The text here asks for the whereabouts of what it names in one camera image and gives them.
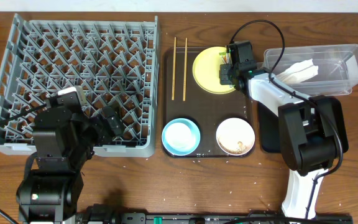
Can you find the green orange snack wrapper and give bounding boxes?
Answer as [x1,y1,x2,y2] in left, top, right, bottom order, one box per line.
[219,52,229,64]

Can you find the pink white bowl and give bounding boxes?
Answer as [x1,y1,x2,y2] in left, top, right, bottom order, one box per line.
[216,118,255,156]

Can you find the white cup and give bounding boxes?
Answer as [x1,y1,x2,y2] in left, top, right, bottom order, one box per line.
[165,123,195,151]

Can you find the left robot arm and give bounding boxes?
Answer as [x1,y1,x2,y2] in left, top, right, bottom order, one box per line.
[16,98,124,223]

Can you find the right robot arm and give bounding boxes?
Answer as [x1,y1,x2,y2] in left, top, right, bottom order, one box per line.
[219,41,347,220]

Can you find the grey dishwasher rack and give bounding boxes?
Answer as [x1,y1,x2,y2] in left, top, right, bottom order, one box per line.
[0,15,161,157]

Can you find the black waste tray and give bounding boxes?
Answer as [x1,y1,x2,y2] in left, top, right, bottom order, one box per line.
[257,96,349,153]

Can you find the yellow plate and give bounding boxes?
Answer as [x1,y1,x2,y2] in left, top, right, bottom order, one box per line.
[192,47,235,95]

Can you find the dark brown serving tray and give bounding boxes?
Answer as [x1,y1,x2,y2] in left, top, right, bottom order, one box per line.
[162,47,253,159]

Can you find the left wooden chopstick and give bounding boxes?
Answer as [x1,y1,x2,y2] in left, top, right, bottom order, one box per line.
[172,36,177,101]

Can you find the light blue bowl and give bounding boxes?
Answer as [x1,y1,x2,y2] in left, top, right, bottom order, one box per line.
[162,118,201,156]

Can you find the crumpled white tissue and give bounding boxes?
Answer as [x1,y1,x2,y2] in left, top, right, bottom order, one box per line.
[275,59,318,85]

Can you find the clear plastic bin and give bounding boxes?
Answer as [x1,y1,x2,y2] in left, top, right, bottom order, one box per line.
[273,44,358,95]

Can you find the black rail bar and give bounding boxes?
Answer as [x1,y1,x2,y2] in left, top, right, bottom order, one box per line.
[73,203,354,224]

